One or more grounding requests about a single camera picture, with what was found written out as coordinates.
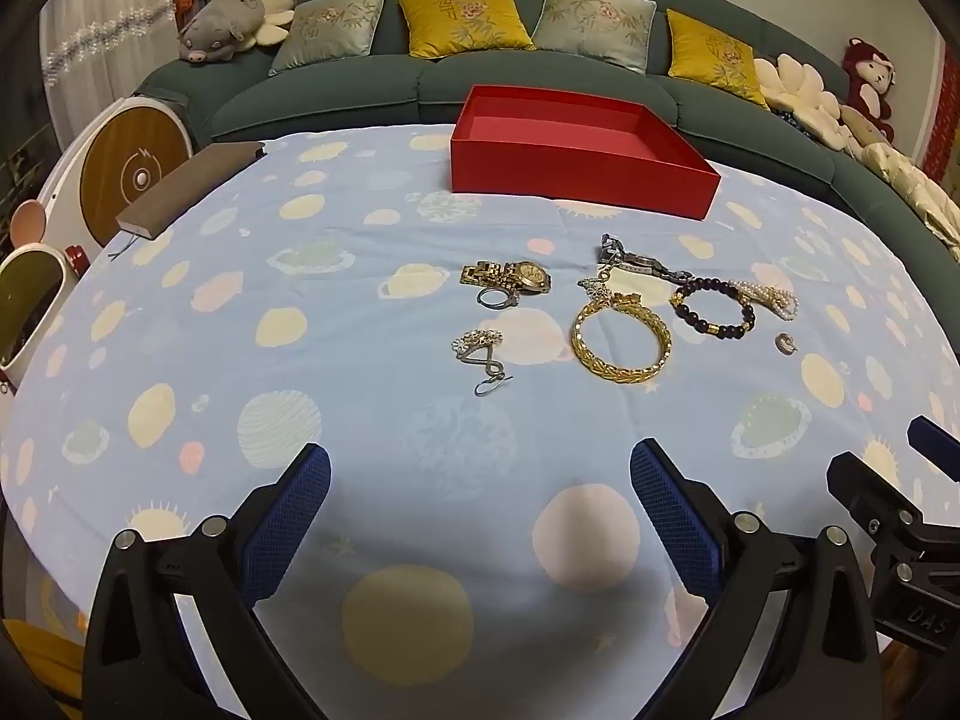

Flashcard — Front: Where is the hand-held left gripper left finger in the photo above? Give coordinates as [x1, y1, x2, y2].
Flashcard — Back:
[84, 442, 332, 720]

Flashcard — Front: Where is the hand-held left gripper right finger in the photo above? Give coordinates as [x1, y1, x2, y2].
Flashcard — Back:
[628, 439, 897, 720]

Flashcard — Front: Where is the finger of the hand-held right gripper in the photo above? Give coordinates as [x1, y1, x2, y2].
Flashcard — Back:
[907, 416, 960, 485]
[826, 452, 935, 541]

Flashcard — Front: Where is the gold chain bracelet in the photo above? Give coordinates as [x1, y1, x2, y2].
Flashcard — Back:
[571, 289, 671, 383]

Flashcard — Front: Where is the pearl bracelet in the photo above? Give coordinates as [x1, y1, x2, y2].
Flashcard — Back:
[731, 279, 800, 320]

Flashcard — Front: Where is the dark bead bracelet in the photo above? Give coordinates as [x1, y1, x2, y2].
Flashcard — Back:
[670, 279, 757, 344]

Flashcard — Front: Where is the silver link bracelet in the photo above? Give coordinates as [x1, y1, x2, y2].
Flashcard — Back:
[598, 233, 697, 283]

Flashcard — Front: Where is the gold wrist watch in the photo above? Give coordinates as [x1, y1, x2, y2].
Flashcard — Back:
[460, 259, 554, 295]

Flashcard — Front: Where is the red cardboard box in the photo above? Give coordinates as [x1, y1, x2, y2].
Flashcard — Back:
[450, 85, 722, 222]

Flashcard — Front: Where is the blue planet print tablecloth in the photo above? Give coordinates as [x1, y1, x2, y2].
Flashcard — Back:
[0, 124, 960, 720]

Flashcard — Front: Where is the cream quilted blanket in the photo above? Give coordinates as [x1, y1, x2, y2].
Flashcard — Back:
[859, 141, 960, 256]

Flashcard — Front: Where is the beige plush cushion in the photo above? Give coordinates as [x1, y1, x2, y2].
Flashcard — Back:
[838, 103, 890, 147]

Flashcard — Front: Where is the brown notebook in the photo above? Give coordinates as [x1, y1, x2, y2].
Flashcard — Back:
[116, 141, 267, 242]

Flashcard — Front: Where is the red monkey plush toy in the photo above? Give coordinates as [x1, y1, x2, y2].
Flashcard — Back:
[840, 37, 899, 143]

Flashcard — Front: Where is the white flower plush cushion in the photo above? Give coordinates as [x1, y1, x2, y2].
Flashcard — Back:
[754, 52, 852, 155]

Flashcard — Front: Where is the round white wooden-faced appliance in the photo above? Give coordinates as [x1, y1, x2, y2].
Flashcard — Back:
[37, 94, 197, 248]

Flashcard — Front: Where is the pink round object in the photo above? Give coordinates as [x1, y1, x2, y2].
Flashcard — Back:
[11, 199, 47, 248]

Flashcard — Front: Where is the green fabric sofa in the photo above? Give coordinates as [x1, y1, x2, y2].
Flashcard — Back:
[139, 0, 960, 293]

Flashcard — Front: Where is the yellow embroidered cushion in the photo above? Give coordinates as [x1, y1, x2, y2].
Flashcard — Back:
[666, 9, 772, 110]
[397, 0, 535, 59]

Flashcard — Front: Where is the grey embroidered cushion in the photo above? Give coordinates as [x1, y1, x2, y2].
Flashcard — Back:
[534, 0, 657, 76]
[268, 0, 391, 77]

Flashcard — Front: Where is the grey pig plush toy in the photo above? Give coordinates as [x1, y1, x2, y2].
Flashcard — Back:
[176, 0, 269, 66]

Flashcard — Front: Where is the red hanging wall decoration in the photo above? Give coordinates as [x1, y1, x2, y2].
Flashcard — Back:
[919, 52, 960, 181]

